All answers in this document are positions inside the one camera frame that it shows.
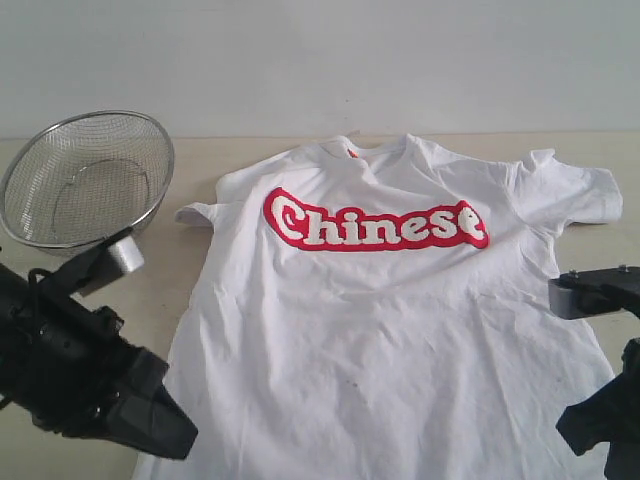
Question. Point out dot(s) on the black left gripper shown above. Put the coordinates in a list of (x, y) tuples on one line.
[(69, 367)]

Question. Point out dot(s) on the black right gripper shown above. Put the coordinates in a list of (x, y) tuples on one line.
[(610, 415)]

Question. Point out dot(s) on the white t-shirt red lettering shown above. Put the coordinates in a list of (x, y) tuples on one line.
[(383, 314)]

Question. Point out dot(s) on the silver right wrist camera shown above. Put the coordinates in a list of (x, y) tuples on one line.
[(585, 294)]

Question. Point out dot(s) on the metal wire mesh basket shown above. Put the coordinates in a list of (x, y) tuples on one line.
[(86, 178)]

